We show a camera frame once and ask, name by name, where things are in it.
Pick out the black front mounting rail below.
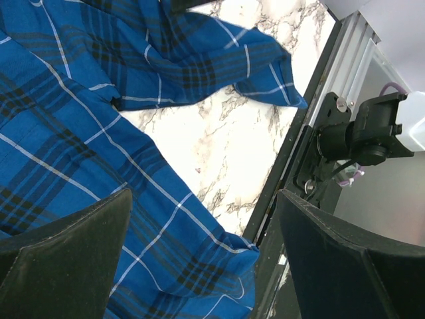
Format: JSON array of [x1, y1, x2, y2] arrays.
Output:
[[243, 20, 351, 318]]

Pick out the aluminium extrusion frame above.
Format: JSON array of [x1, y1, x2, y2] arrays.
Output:
[[305, 11, 412, 127]]

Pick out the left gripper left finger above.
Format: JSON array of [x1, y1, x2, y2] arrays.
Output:
[[1, 189, 132, 318]]

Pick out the blue plaid shirt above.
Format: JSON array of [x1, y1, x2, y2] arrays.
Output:
[[1, 1, 306, 318]]

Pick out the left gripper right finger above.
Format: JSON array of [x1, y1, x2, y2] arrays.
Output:
[[277, 189, 424, 318]]

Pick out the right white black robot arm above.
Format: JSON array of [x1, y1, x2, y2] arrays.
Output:
[[317, 91, 424, 166]]

